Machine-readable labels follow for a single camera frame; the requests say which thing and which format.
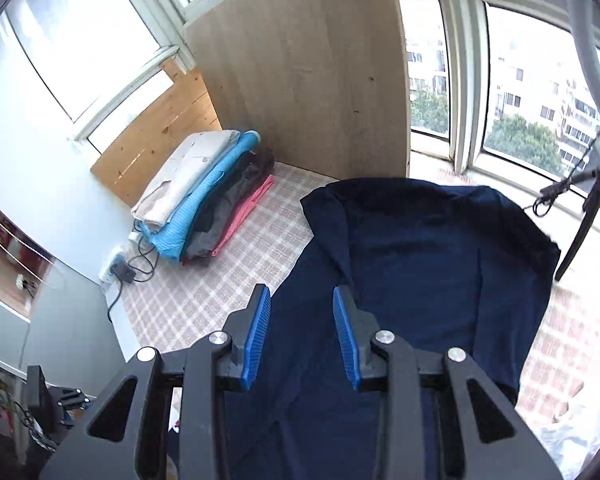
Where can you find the green trees outside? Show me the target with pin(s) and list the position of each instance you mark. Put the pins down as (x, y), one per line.
(520, 142)

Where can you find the stack of folded clothes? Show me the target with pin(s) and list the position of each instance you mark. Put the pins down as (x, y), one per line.
(190, 215)

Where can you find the white folded garment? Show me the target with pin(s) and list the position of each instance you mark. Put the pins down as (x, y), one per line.
(180, 175)

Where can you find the white crumpled garment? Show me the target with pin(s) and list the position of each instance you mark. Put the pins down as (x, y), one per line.
(570, 445)

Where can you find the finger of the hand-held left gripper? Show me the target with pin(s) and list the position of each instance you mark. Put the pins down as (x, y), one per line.
(77, 405)
(70, 394)

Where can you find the light wooden panel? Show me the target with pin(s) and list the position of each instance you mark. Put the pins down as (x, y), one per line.
(300, 70)

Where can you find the black plug adapter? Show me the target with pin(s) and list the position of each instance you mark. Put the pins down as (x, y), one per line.
(125, 271)

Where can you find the apartment buildings outside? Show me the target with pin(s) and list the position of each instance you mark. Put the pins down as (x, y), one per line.
(530, 80)

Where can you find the white bay window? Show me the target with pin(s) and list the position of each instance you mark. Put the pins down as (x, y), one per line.
(467, 85)

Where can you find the pink checked bed sheet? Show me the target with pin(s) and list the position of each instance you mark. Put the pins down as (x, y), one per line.
(220, 280)

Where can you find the black tripod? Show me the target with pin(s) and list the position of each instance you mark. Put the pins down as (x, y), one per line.
(580, 225)

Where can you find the navy blue shirt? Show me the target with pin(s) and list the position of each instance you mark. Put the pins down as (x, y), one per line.
(420, 270)

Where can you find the white frosted window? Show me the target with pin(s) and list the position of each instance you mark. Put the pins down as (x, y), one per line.
(80, 35)

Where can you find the dark brown folded garment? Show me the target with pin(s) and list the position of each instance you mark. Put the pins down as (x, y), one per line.
(267, 164)

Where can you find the white power strip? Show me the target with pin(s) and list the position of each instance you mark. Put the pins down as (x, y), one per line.
(110, 269)

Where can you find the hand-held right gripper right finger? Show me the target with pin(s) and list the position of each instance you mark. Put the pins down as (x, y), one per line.
(347, 345)

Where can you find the pine wood board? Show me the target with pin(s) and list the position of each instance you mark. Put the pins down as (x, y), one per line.
(155, 130)

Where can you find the grey folded garment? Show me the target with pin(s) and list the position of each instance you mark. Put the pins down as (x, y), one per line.
(217, 230)

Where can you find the pink folded garment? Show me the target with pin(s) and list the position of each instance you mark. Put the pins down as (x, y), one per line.
(245, 210)

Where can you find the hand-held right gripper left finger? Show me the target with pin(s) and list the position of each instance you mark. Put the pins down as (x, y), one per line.
(257, 340)

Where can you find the black folded garment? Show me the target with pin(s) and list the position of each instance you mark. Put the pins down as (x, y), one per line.
(240, 170)

